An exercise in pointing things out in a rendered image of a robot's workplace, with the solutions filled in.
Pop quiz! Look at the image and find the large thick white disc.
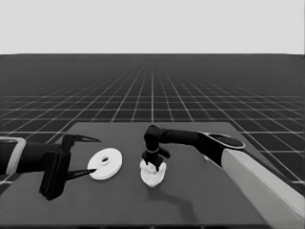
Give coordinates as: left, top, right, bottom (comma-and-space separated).
87, 147, 123, 181

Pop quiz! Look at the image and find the white round carrier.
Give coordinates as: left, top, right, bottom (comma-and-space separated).
139, 159, 168, 188

